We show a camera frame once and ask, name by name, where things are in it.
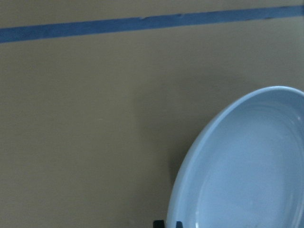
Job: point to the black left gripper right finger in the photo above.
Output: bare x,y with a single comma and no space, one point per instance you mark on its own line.
179,224

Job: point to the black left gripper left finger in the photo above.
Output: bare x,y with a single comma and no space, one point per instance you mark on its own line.
158,224

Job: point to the blue round plate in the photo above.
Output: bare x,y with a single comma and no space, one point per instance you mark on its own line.
246,168

